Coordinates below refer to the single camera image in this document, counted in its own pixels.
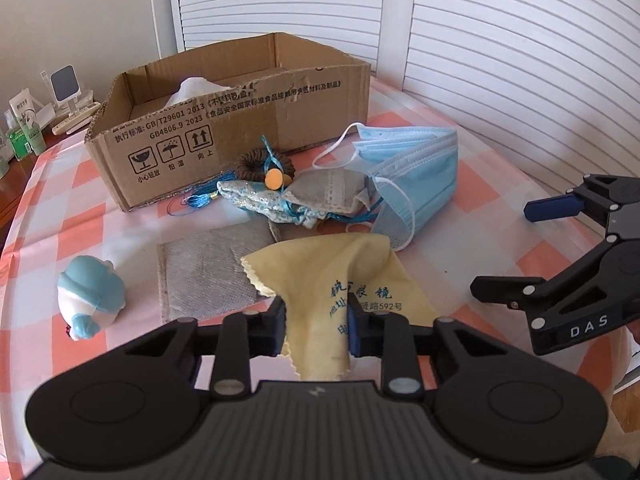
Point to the grey woven cloth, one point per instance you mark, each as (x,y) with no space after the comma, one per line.
(205,270)

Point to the wooden side table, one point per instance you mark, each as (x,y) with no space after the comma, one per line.
(12,195)

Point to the blue and white toy figure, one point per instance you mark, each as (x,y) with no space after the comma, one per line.
(90,295)

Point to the blue patterned tassel sachet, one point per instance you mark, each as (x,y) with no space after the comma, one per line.
(260,200)

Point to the grey lace-edged face mask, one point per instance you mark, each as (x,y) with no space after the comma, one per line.
(325,187)

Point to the green bottle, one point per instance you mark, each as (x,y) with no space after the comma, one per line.
(31,135)

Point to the white tissue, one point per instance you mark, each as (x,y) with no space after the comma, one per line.
(192,91)

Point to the white tube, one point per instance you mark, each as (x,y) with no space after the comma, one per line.
(24,105)

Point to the orange foam earplugs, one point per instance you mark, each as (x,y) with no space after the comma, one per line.
(274,179)

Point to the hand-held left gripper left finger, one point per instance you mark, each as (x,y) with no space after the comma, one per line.
(280,327)

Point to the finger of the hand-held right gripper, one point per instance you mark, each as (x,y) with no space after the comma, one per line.
(552,207)
(505,290)

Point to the white remote control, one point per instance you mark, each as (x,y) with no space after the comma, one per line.
(75,117)

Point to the yellow lens cloth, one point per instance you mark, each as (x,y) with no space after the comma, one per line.
(320,270)

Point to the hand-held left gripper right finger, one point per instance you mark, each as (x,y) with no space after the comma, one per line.
(352,325)

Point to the brown cardboard box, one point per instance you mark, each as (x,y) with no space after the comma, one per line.
(225,125)

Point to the blue face mask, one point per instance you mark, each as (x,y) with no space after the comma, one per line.
(420,180)

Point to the brown hair scrunchie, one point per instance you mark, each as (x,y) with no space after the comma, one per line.
(250,162)

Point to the white louvred door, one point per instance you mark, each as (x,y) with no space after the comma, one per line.
(280,5)
(525,70)

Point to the white phone stand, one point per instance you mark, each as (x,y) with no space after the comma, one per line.
(64,85)

